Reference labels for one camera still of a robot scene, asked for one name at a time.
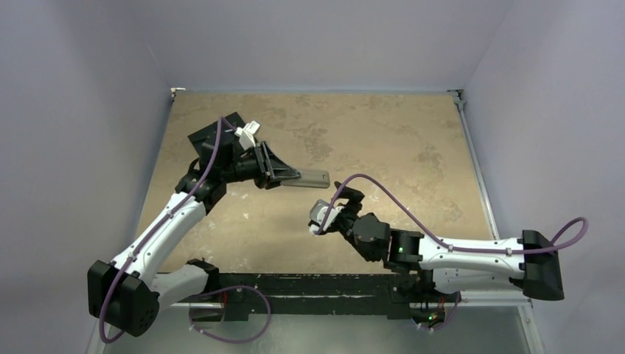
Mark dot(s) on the grey remote control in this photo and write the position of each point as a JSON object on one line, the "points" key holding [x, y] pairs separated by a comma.
{"points": [[309, 178]]}

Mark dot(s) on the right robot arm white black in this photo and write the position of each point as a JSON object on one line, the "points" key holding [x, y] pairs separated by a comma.
{"points": [[453, 265]]}

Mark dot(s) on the black square tray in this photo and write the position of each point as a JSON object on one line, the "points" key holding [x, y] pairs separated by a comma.
{"points": [[203, 140]]}

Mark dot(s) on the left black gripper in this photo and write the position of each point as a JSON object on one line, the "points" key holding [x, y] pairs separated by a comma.
{"points": [[270, 167]]}

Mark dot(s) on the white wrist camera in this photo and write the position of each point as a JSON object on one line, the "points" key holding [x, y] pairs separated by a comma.
{"points": [[323, 218], [247, 135]]}

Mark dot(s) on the aluminium frame rail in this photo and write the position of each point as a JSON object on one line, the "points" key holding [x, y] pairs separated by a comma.
{"points": [[500, 322]]}

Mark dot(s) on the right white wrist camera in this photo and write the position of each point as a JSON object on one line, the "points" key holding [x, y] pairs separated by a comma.
{"points": [[323, 218]]}

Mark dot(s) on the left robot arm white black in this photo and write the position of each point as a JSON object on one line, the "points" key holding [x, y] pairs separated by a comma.
{"points": [[127, 293]]}

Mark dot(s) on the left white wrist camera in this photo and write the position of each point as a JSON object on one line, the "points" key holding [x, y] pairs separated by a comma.
{"points": [[247, 135]]}

